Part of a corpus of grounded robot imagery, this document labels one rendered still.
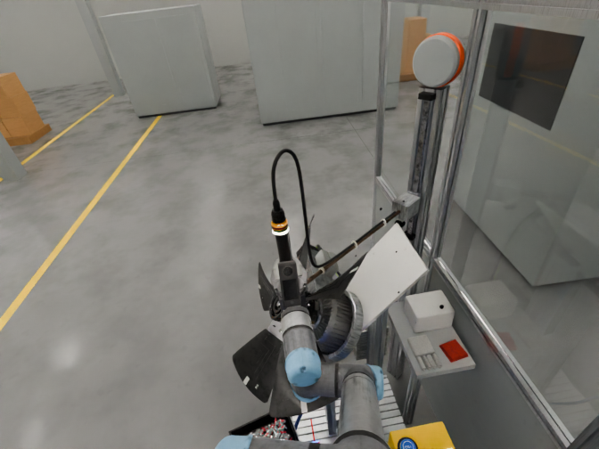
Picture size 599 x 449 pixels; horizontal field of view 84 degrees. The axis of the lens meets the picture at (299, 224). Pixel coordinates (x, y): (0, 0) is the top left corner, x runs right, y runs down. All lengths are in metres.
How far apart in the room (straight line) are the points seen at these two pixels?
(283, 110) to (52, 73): 10.01
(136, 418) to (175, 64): 6.75
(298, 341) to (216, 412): 1.72
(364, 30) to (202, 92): 3.64
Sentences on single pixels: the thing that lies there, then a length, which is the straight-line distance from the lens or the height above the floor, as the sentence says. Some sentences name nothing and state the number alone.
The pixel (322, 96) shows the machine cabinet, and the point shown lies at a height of 0.41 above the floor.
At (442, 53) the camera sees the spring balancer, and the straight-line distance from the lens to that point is 1.23.
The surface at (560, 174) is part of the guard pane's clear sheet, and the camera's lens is 1.07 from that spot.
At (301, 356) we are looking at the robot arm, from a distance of 0.75.
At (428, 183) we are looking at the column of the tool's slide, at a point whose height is 1.44.
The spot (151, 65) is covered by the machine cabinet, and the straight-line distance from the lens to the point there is 8.15.
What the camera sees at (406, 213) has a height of 1.37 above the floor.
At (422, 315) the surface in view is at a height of 0.97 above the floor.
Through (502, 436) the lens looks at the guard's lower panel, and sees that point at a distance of 1.68.
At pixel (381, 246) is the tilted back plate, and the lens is 1.30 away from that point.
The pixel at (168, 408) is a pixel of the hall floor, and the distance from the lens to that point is 2.58.
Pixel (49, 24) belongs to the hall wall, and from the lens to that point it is 14.46.
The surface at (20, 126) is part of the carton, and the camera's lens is 8.88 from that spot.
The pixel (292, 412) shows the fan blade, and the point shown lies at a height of 1.15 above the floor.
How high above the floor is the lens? 2.13
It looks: 36 degrees down
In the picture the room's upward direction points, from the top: 7 degrees counter-clockwise
